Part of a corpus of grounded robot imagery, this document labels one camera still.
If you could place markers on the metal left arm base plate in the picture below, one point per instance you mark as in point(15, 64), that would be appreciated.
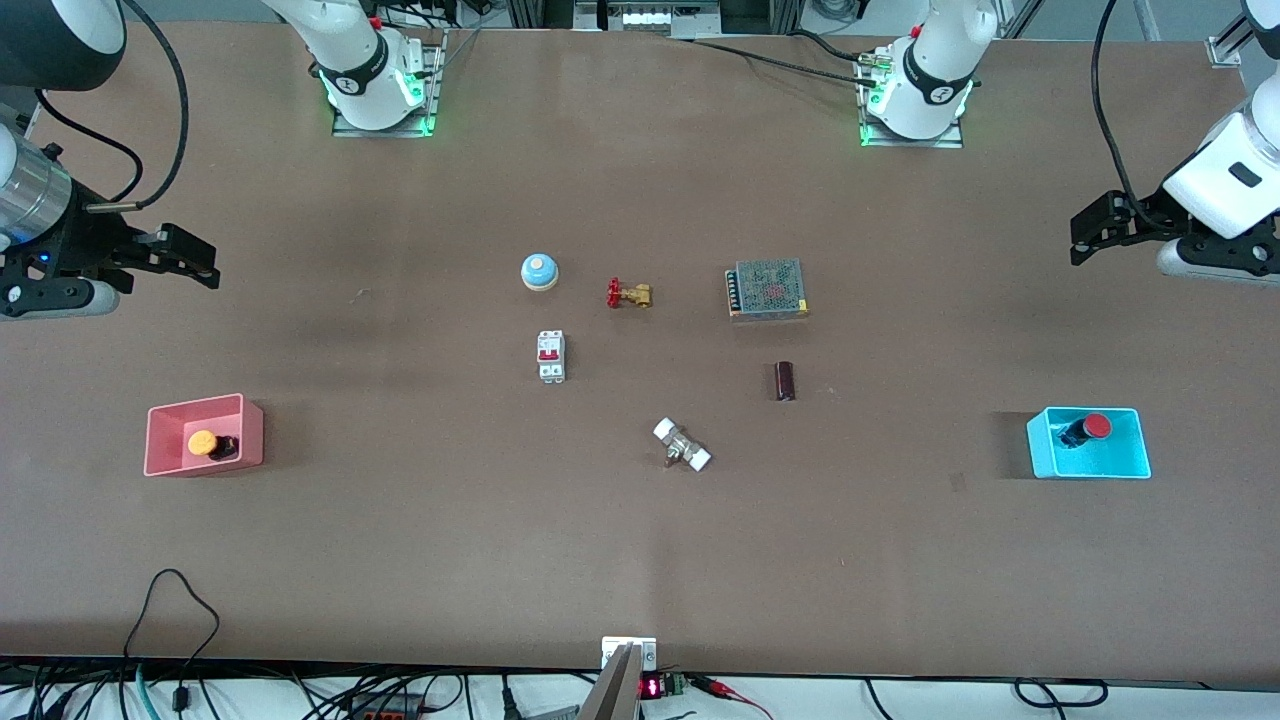
point(950, 142)

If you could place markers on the blue white dome bell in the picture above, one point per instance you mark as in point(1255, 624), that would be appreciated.
point(539, 272)

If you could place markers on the brown cylindrical capacitor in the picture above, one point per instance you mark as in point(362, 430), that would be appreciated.
point(785, 382)

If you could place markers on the aluminium frame profile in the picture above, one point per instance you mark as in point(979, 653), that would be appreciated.
point(1228, 45)

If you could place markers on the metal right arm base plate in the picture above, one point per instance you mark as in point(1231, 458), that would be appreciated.
point(400, 131)

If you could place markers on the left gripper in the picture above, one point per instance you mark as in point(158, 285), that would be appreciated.
point(1146, 218)

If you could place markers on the grey device with lights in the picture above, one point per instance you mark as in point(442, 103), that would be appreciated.
point(650, 15)

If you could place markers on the red digit display module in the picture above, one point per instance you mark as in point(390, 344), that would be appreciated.
point(652, 687)

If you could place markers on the cyan plastic bin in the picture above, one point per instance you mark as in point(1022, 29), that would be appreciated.
point(1125, 452)

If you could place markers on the metal mesh power supply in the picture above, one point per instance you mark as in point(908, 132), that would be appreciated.
point(770, 290)

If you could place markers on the white circuit breaker red switch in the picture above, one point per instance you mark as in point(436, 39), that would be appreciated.
point(551, 360)

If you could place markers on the pink plastic bin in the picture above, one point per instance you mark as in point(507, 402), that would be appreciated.
point(175, 420)

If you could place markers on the metal fitting white ends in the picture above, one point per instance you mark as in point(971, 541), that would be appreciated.
point(682, 445)

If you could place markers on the yellow push button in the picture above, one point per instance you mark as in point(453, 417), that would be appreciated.
point(203, 443)

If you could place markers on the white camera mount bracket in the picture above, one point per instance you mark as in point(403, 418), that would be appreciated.
point(628, 650)

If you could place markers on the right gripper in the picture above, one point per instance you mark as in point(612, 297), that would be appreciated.
point(80, 247)

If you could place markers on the red clip lead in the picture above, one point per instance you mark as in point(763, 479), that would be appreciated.
point(730, 690)

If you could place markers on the red push button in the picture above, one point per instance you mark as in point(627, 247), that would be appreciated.
point(1098, 427)

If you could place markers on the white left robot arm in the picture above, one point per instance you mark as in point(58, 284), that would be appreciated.
point(935, 70)

